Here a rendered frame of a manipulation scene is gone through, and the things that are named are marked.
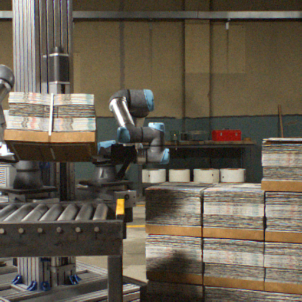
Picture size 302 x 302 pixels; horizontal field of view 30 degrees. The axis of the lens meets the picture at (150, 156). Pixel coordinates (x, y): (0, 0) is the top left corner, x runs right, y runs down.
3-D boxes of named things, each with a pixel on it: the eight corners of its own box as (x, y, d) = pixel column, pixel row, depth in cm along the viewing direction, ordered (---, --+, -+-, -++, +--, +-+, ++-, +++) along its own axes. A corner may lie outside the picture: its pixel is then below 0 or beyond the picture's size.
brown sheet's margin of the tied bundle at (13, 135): (49, 162, 268) (49, 153, 269) (40, 141, 240) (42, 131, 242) (15, 160, 267) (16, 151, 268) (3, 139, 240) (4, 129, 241)
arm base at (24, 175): (7, 187, 296) (7, 168, 296) (33, 185, 306) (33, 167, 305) (21, 189, 285) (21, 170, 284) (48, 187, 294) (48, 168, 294)
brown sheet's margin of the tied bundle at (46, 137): (62, 162, 268) (63, 153, 269) (56, 141, 241) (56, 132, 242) (49, 162, 268) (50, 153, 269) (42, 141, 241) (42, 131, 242)
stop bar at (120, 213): (125, 203, 246) (124, 198, 246) (125, 219, 203) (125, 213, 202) (117, 203, 246) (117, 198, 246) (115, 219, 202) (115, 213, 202)
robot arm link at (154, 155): (168, 145, 269) (168, 163, 270) (144, 145, 269) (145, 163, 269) (169, 146, 261) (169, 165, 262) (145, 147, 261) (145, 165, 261)
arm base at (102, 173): (87, 181, 328) (87, 164, 328) (108, 179, 338) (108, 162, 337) (102, 183, 317) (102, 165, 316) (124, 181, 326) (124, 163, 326)
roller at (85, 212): (93, 213, 248) (93, 202, 248) (86, 234, 202) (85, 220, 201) (82, 214, 248) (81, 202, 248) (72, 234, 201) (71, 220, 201)
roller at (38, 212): (48, 214, 248) (48, 203, 247) (29, 236, 201) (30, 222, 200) (36, 214, 247) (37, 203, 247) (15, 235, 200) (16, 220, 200)
